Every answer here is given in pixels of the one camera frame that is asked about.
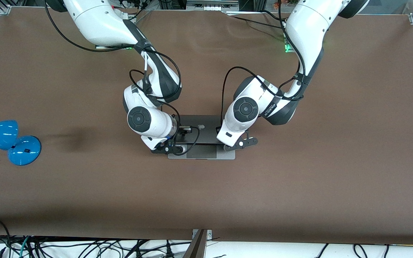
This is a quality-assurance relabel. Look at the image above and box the grey laptop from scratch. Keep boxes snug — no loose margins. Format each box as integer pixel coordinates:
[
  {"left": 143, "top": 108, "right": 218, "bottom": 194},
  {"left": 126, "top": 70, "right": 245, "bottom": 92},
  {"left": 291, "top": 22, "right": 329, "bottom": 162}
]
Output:
[{"left": 168, "top": 115, "right": 236, "bottom": 160}]

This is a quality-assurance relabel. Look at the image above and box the brown table cover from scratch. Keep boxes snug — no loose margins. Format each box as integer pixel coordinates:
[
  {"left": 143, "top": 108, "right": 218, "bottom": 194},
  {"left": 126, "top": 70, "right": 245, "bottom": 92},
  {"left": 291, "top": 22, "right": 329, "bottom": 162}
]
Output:
[{"left": 0, "top": 6, "right": 413, "bottom": 245}]

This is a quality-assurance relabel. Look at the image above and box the grey power strip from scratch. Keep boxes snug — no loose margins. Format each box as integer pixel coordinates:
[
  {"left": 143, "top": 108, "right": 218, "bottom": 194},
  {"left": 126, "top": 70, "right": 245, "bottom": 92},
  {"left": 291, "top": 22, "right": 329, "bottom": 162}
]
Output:
[{"left": 186, "top": 0, "right": 240, "bottom": 11}]

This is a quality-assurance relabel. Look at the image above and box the blue desk lamp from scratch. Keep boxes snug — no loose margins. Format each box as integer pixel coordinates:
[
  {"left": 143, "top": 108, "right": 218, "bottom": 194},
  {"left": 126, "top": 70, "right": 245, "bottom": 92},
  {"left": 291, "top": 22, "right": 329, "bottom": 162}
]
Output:
[{"left": 0, "top": 120, "right": 42, "bottom": 166}]

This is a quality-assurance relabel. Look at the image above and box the short looped cable with plug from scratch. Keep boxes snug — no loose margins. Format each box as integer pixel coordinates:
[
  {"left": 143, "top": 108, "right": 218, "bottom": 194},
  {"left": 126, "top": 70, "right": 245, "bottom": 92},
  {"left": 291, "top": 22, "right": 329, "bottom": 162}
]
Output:
[{"left": 172, "top": 125, "right": 200, "bottom": 156}]

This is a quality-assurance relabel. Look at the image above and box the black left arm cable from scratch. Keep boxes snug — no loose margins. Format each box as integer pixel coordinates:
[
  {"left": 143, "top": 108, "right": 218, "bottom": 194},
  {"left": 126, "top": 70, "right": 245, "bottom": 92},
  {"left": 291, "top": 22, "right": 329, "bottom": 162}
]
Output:
[{"left": 221, "top": 0, "right": 316, "bottom": 126}]

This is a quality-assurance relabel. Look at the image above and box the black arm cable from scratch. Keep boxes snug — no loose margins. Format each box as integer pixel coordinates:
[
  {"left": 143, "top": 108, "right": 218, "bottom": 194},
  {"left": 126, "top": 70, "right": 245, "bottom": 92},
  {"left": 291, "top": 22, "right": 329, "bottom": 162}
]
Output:
[
  {"left": 221, "top": 0, "right": 316, "bottom": 126},
  {"left": 44, "top": 0, "right": 182, "bottom": 124}
]

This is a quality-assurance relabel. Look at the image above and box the small silver edge bracket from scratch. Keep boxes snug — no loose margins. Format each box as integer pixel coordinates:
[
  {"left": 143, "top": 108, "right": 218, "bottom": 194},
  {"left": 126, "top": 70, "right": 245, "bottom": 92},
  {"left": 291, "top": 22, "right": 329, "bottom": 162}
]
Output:
[{"left": 191, "top": 229, "right": 213, "bottom": 240}]

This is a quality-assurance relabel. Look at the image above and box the long black base cable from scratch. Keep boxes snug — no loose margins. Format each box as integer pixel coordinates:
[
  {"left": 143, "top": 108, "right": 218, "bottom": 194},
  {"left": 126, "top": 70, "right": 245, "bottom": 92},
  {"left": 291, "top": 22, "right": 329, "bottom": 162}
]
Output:
[{"left": 224, "top": 13, "right": 286, "bottom": 30}]

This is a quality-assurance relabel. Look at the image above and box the dark metal post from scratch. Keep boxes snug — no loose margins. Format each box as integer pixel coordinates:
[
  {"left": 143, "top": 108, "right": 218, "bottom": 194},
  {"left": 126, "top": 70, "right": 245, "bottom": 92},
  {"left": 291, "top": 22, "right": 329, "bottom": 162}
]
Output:
[{"left": 182, "top": 229, "right": 207, "bottom": 258}]

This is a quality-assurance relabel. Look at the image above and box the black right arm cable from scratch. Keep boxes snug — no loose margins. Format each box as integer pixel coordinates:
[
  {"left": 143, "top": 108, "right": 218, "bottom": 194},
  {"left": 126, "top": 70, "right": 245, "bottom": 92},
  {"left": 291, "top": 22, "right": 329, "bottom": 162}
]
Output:
[{"left": 44, "top": 0, "right": 182, "bottom": 124}]

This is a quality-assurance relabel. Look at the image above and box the teal floor cable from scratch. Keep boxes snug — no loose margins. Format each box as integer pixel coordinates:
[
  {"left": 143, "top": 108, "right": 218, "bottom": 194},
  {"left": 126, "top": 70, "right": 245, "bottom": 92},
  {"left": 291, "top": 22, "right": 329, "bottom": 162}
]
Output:
[{"left": 18, "top": 235, "right": 32, "bottom": 258}]

